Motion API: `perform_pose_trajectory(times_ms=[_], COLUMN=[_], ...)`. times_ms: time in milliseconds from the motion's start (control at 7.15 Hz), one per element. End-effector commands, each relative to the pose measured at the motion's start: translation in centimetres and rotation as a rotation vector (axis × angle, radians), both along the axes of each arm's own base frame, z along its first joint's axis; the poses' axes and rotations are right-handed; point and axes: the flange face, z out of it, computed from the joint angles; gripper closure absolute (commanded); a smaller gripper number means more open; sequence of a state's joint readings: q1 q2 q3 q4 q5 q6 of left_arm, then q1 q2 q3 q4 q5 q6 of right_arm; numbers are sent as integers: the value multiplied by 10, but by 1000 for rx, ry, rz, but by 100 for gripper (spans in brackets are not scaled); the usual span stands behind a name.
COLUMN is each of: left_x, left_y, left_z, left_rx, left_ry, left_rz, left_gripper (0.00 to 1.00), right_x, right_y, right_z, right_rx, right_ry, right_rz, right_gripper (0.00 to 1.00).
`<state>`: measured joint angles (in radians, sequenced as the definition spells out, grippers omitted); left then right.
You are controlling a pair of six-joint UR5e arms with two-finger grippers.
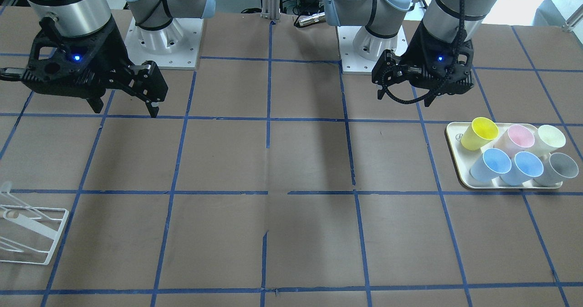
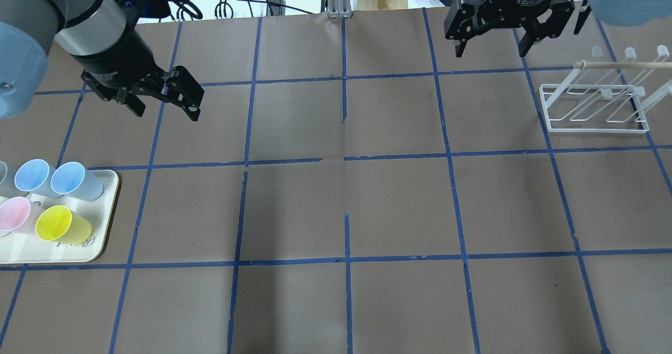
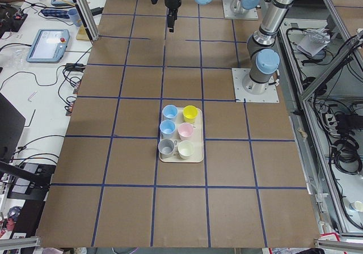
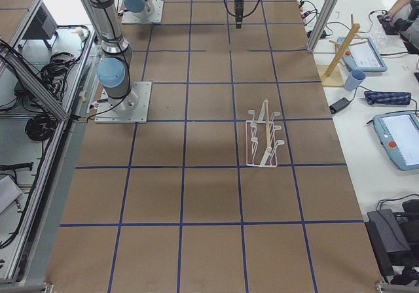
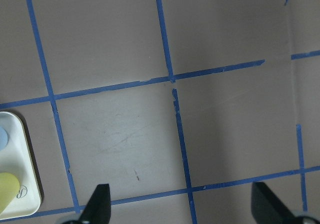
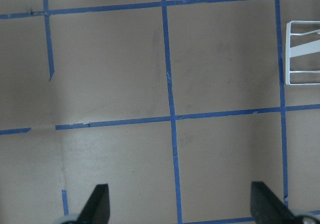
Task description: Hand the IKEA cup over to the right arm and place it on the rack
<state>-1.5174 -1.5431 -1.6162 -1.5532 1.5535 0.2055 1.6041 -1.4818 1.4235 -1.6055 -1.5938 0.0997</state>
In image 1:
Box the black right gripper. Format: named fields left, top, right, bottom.
left=21, top=16, right=168, bottom=118

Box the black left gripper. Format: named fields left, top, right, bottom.
left=371, top=23, right=474, bottom=107

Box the light blue plastic cup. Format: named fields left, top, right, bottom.
left=469, top=148, right=511, bottom=182

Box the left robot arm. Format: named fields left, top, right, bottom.
left=323, top=0, right=497, bottom=107

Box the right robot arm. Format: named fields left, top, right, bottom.
left=1, top=0, right=216, bottom=118

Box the yellow plastic cup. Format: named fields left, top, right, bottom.
left=460, top=117, right=499, bottom=151

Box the pink plastic cup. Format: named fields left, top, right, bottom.
left=493, top=124, right=535, bottom=159

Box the cream plastic cup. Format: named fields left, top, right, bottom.
left=528, top=124, right=566, bottom=157

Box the grey plastic cup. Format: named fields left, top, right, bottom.
left=533, top=153, right=579, bottom=186

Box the cream plastic tray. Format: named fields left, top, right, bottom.
left=445, top=122, right=563, bottom=189

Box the silver metal connector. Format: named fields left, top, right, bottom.
left=294, top=12, right=326, bottom=28

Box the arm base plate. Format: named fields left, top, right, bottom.
left=337, top=26, right=408, bottom=75
left=124, top=18, right=205, bottom=70

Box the black braided cable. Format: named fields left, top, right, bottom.
left=378, top=0, right=467, bottom=104

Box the white wire cup rack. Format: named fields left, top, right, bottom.
left=1, top=182, right=70, bottom=266

